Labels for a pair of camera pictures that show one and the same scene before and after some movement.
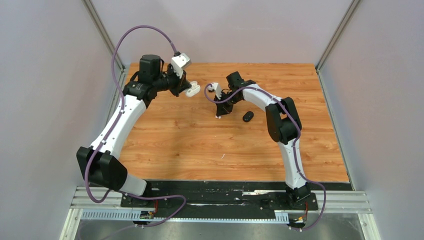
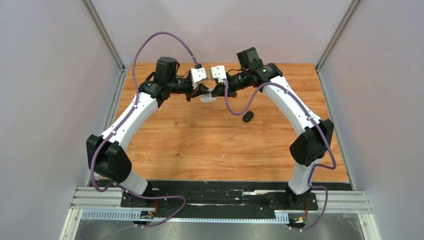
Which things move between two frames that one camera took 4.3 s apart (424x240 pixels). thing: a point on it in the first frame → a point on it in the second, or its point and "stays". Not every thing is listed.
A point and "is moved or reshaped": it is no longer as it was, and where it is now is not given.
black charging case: x=248 y=116 stays
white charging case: x=193 y=90 is moved or reshaped
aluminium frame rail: x=345 y=202 stays
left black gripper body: x=170 y=81 → x=188 y=96
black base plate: x=228 y=198 stays
